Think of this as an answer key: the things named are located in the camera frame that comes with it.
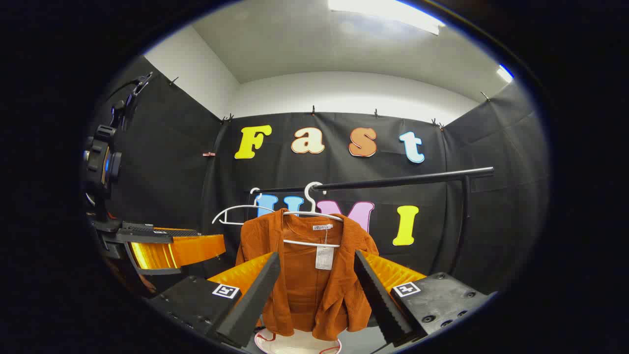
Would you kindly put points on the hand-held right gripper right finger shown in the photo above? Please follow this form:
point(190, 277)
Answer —
point(381, 300)

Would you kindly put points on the white laundry hamper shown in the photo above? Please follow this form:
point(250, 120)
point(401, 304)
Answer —
point(295, 345)

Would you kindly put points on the black metal clothes rack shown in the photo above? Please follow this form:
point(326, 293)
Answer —
point(417, 179)

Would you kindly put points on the thin white empty hanger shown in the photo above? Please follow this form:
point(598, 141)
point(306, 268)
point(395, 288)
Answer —
point(231, 210)

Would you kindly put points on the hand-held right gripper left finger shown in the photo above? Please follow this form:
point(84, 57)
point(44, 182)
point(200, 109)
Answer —
point(250, 305)

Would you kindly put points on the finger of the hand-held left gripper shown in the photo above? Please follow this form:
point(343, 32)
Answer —
point(147, 228)
point(196, 248)

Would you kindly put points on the white plastic clothes hanger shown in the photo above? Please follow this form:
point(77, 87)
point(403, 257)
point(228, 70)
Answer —
point(314, 243)

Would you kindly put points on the small ceiling light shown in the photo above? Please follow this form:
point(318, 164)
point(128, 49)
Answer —
point(504, 73)

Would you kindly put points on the white paper hang tag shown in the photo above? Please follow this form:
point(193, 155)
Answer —
point(324, 258)

